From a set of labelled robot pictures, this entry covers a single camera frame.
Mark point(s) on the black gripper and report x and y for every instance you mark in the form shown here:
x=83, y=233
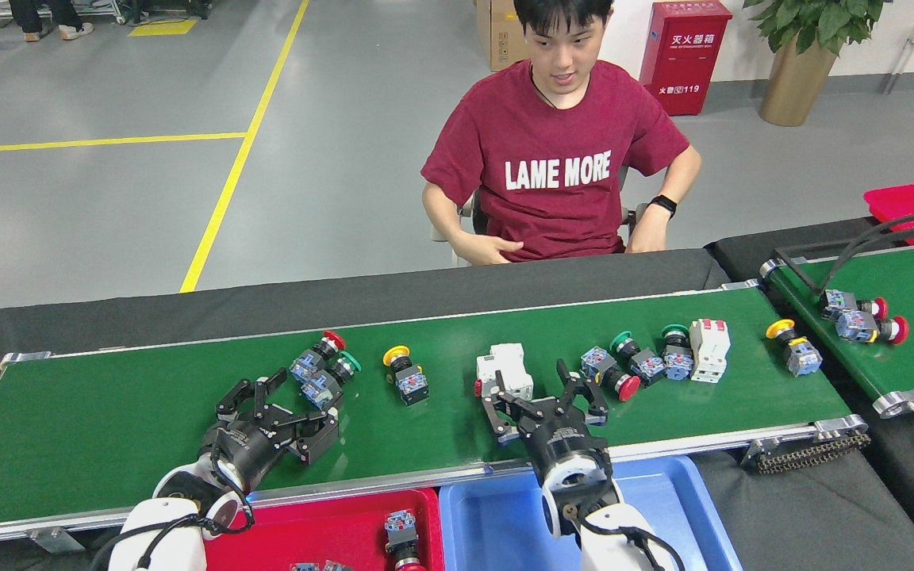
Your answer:
x=568, y=440
x=243, y=452

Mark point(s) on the red head push button switch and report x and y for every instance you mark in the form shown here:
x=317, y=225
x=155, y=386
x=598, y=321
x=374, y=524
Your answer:
x=854, y=325
x=838, y=304
x=600, y=366
x=310, y=365
x=401, y=527

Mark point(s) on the white circuit breaker red levers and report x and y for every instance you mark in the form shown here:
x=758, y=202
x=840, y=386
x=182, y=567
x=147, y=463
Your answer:
x=709, y=349

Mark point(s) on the yellow head push button switch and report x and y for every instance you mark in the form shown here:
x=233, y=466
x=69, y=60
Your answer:
x=802, y=357
x=411, y=385

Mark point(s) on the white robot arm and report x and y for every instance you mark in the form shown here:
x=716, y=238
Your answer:
x=624, y=539
x=163, y=539

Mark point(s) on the red plastic tray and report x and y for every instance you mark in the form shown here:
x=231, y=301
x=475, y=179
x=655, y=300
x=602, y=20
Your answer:
x=306, y=531

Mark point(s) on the blue plastic tray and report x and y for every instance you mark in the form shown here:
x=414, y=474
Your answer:
x=497, y=523

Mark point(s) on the long green conveyor belt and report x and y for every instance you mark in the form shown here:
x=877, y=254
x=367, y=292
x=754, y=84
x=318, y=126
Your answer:
x=147, y=444

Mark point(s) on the person's right hand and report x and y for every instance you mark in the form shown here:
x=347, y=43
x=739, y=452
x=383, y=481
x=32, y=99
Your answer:
x=485, y=250

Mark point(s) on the person's left hand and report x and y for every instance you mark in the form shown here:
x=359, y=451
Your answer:
x=647, y=236

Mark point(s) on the grey office chair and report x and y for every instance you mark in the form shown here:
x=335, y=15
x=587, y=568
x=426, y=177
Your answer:
x=466, y=210

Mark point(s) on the black wrist watch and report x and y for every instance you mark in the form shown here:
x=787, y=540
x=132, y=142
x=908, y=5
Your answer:
x=663, y=205

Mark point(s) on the red fire extinguisher cabinet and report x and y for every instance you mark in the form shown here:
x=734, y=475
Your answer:
x=683, y=63

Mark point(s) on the brown cardboard box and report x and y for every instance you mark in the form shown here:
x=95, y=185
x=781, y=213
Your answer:
x=501, y=36

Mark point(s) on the green plant in gold pot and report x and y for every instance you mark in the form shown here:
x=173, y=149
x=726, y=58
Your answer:
x=794, y=91

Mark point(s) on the red plastic bin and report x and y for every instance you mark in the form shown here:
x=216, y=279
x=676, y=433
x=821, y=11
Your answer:
x=913, y=202

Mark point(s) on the background person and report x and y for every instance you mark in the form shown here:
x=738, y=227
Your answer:
x=52, y=16

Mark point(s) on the black metal bracket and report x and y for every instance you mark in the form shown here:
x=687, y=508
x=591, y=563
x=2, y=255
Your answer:
x=893, y=226

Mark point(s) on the white wall conduit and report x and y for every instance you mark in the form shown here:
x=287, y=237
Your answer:
x=905, y=55

